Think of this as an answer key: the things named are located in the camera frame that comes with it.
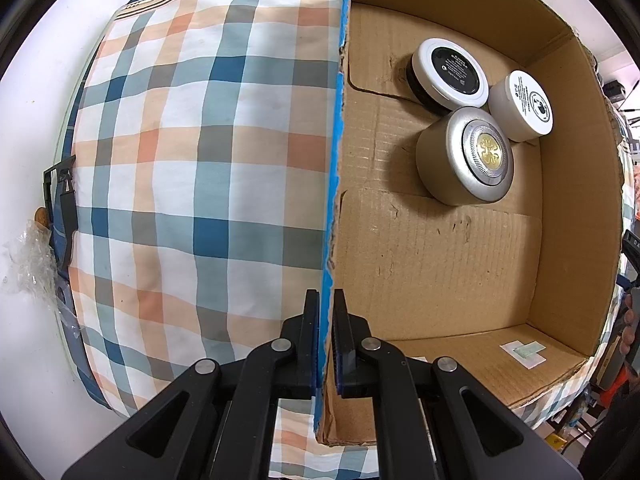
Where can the white rimmed black lid jar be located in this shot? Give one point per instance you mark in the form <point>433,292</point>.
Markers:
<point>452,67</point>

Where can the person's right hand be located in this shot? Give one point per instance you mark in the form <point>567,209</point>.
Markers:
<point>626,327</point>

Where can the silver jar with gold emblem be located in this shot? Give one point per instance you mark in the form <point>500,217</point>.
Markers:
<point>450,160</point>

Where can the person's dark clothing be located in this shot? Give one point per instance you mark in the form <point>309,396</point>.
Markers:
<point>615,450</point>

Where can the black plastic buckle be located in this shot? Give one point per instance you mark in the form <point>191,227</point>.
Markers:
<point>65,195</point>

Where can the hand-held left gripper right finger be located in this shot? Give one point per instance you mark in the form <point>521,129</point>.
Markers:
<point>342,345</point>

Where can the white jar with white lid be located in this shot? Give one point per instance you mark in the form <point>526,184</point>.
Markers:
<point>525,105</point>

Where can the plaid blanket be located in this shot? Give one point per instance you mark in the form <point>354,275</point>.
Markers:
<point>200,160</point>

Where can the clear plastic wrap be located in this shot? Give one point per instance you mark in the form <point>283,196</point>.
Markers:
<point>30,260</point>

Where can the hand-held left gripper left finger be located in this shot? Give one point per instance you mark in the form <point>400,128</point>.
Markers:
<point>310,340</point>

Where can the brown cardboard box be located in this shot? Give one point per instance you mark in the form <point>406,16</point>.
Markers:
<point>440,270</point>

